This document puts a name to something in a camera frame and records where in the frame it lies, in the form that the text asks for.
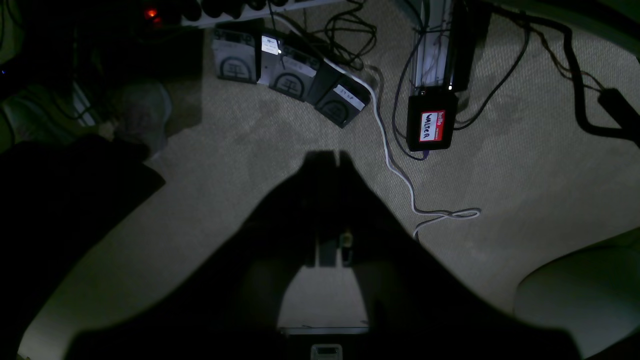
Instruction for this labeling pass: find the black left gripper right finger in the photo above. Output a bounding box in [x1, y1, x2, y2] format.
[339, 152, 581, 360]

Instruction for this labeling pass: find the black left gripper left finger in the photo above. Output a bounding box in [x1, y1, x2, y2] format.
[65, 151, 333, 360]

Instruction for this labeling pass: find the black box with red label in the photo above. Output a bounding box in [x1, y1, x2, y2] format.
[406, 89, 458, 152]

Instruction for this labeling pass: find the grey foot pedal right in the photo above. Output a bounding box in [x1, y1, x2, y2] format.
[314, 75, 371, 129]

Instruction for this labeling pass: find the grey foot pedal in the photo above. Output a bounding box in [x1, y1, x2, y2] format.
[269, 47, 321, 101]
[314, 75, 371, 129]
[211, 27, 258, 84]

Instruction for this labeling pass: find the grey foot pedal middle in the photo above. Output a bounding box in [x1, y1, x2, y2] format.
[269, 47, 321, 101]

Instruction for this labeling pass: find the grey foot pedal left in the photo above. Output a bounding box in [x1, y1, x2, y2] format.
[211, 27, 258, 84]

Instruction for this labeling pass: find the aluminium table leg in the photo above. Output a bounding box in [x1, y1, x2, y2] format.
[409, 0, 474, 95]

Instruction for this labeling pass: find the white power strip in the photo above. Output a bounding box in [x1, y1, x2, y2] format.
[180, 0, 343, 28]

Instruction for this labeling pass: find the white cable on floor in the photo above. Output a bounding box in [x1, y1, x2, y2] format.
[270, 12, 482, 238]

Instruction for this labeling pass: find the black cable with adapter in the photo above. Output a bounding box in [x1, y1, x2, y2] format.
[480, 0, 640, 148]

